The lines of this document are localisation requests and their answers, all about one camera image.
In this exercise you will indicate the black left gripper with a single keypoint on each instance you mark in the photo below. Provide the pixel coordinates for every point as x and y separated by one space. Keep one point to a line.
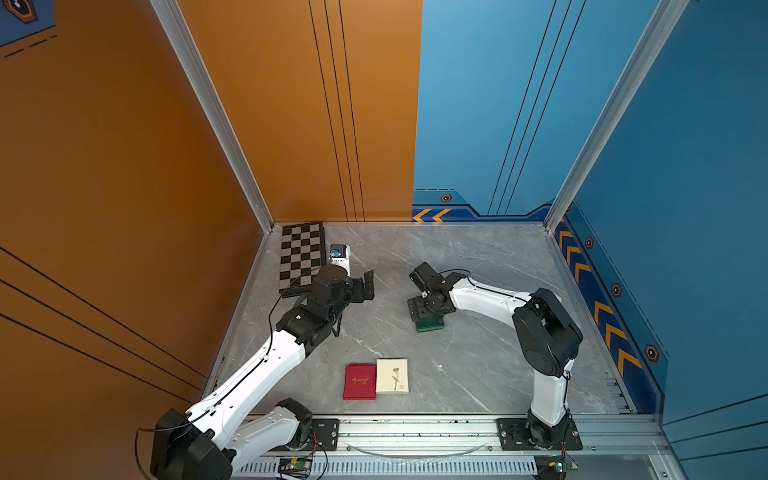
359 295

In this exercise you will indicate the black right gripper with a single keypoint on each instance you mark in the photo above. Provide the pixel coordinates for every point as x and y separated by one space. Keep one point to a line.
418 311

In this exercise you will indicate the green jewelry box lid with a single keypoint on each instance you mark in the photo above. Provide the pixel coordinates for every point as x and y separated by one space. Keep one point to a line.
429 324

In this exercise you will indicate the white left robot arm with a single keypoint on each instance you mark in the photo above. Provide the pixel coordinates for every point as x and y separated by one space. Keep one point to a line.
214 437

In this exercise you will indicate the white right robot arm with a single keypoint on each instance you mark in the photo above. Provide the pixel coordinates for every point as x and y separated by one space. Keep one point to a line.
548 336

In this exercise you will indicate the black and silver chessboard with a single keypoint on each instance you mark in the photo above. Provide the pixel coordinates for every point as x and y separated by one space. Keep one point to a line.
302 254

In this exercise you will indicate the cream booklet with flower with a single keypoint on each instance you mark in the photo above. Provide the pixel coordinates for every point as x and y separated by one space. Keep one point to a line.
392 376

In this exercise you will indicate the right green circuit board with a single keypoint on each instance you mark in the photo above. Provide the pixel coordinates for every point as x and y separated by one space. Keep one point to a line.
551 468

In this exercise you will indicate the green circuit board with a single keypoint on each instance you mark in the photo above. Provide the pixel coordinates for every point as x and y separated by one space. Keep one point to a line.
294 468
551 468

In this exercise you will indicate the left green circuit board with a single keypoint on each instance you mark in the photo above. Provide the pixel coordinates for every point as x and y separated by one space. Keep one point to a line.
294 468

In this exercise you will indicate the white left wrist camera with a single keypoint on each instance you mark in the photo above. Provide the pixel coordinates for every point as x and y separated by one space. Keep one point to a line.
339 255

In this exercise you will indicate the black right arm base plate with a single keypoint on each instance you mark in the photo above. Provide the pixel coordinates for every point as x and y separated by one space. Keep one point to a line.
530 433

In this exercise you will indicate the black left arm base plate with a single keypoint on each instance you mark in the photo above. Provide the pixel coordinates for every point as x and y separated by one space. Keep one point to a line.
324 434

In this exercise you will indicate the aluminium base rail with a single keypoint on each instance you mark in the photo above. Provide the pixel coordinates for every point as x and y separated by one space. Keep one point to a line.
467 446

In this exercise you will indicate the silver aluminium corner post left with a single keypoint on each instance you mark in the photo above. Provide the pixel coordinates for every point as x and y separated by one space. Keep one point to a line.
176 29

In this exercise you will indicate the silver aluminium corner post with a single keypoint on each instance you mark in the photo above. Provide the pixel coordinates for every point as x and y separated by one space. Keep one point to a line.
652 40
176 29

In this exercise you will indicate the silver aluminium corner post right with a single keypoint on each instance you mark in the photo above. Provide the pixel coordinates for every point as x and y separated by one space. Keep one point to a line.
652 40

